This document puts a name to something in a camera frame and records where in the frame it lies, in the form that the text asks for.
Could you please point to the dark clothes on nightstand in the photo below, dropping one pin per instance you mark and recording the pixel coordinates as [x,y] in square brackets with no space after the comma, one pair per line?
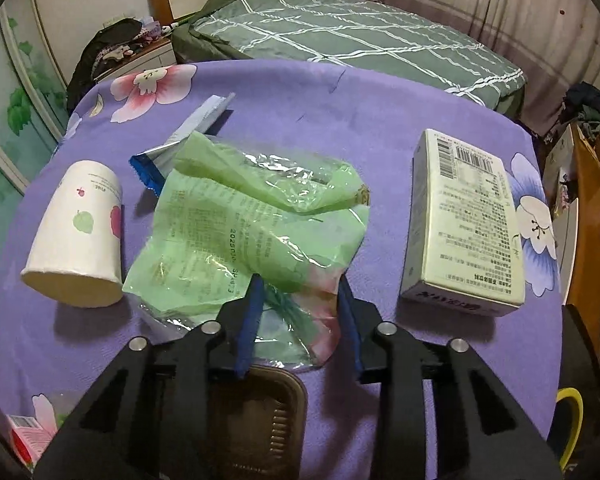
[119,34]

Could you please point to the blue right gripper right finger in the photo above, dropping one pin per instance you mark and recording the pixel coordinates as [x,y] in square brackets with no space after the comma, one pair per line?
[347,312]

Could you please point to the yellow rimmed blue trash bin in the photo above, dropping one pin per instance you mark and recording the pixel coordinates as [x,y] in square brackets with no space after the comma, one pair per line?
[566,425]

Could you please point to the pile of clothes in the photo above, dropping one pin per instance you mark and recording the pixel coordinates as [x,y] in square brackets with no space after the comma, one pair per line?
[581,98]

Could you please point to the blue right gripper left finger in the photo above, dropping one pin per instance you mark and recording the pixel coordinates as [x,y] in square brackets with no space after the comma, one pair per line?
[250,309]

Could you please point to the pink white window curtain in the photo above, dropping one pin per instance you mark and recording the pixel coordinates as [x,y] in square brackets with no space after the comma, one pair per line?
[555,42]

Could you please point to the brown plastic tray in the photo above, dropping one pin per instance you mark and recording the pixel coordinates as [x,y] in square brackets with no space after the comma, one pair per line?
[256,424]

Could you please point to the green plastic snack wrapper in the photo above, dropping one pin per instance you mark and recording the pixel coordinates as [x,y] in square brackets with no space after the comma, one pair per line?
[231,210]

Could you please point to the white green cardboard box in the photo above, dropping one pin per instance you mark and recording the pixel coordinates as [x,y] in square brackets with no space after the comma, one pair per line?
[463,247]

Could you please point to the wooden low cabinet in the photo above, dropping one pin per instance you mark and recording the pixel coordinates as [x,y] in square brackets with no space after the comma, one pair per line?
[577,233]

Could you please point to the green plaid bed quilt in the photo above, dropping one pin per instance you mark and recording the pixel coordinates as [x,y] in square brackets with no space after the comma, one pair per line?
[353,33]

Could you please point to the pink strawberry milk carton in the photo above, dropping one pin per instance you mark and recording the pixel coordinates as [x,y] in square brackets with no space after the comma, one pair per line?
[30,438]

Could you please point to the white bedside nightstand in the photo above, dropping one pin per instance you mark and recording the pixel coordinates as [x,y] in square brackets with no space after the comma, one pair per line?
[159,53]

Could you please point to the white paper cup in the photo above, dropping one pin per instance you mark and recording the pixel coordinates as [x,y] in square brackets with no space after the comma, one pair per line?
[75,257]

